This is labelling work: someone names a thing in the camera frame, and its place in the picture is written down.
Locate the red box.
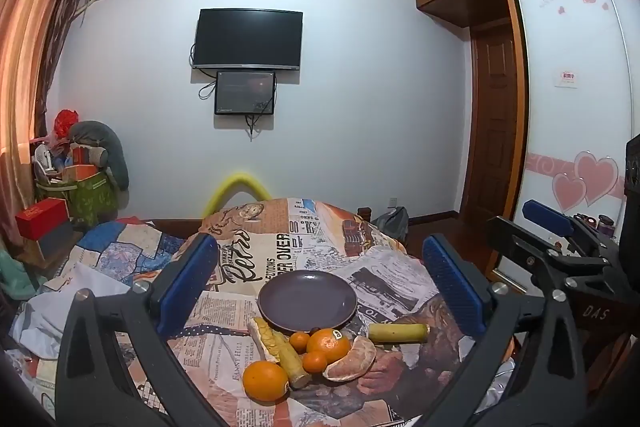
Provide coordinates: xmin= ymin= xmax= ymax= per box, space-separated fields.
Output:
xmin=15 ymin=198 xmax=71 ymax=242

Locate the dark wooden headboard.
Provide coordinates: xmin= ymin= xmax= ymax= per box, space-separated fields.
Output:
xmin=145 ymin=218 xmax=206 ymax=233

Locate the grey bag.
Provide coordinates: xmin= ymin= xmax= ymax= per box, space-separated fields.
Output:
xmin=372 ymin=206 xmax=410 ymax=244

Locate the newspaper print cloth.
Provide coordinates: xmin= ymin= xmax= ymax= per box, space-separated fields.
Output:
xmin=127 ymin=197 xmax=516 ymax=427

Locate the peeled citrus segment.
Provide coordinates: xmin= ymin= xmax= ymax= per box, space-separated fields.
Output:
xmin=321 ymin=335 xmax=377 ymax=382

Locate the dark grey box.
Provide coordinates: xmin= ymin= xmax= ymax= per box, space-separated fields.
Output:
xmin=37 ymin=227 xmax=81 ymax=258

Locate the small black wall monitor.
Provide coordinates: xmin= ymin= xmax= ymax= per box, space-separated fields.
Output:
xmin=214 ymin=71 xmax=277 ymax=116

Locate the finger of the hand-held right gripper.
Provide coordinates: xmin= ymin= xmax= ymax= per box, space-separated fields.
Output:
xmin=487 ymin=216 xmax=606 ymax=275
xmin=522 ymin=200 xmax=620 ymax=258

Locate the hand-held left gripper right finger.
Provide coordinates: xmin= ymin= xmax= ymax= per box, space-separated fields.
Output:
xmin=415 ymin=234 xmax=583 ymax=427

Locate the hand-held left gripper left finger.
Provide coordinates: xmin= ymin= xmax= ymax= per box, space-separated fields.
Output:
xmin=55 ymin=233 xmax=236 ymax=427

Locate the black wall television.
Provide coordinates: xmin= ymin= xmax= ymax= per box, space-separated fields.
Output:
xmin=192 ymin=8 xmax=304 ymax=72

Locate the black hanging cable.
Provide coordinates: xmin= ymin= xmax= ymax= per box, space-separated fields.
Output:
xmin=245 ymin=114 xmax=266 ymax=142

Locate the yellow foam tube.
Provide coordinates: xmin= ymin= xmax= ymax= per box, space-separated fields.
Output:
xmin=202 ymin=173 xmax=272 ymax=219

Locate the large plain orange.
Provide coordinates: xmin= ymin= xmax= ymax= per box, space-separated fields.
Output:
xmin=242 ymin=360 xmax=290 ymax=404

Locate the large orange with sticker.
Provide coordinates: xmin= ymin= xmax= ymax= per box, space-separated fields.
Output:
xmin=306 ymin=328 xmax=352 ymax=359

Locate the white crumpled cloth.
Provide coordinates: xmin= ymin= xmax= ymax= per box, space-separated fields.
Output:
xmin=10 ymin=277 xmax=151 ymax=358

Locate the white heart-print wardrobe door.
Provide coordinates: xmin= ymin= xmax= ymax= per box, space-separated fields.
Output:
xmin=510 ymin=0 xmax=640 ymax=248

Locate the green storage bag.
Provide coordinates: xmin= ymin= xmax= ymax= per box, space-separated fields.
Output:
xmin=35 ymin=172 xmax=118 ymax=228

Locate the brown wooden door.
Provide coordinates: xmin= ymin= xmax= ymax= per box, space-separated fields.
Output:
xmin=470 ymin=27 xmax=521 ymax=220

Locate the blue patchwork quilt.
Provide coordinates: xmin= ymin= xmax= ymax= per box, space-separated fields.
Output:
xmin=50 ymin=217 xmax=211 ymax=308

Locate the purple plate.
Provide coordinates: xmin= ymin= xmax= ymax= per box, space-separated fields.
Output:
xmin=257 ymin=270 xmax=358 ymax=334

